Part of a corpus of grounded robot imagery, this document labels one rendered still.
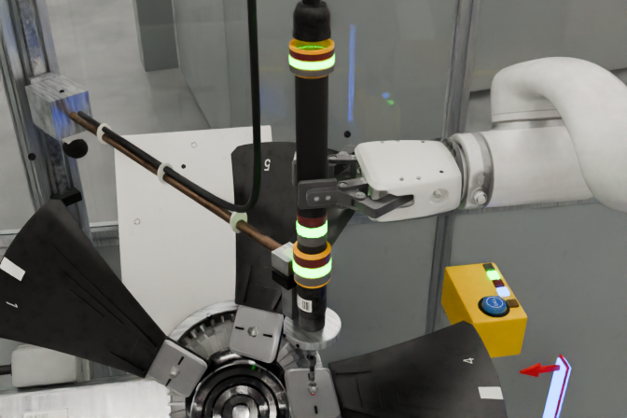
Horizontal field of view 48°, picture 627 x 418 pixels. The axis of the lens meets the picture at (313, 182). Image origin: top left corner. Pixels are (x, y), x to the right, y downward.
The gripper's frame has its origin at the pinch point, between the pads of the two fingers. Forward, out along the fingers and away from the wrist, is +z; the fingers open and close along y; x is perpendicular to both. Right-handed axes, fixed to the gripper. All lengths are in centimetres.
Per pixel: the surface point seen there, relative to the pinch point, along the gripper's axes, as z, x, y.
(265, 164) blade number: 3.3, -9.3, 21.2
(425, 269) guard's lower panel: -40, -70, 70
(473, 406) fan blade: -21.1, -34.3, -3.4
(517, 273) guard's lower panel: -65, -75, 70
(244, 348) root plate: 8.2, -27.7, 5.0
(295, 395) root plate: 2.2, -31.7, -0.2
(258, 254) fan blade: 5.3, -18.3, 12.7
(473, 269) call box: -36, -43, 36
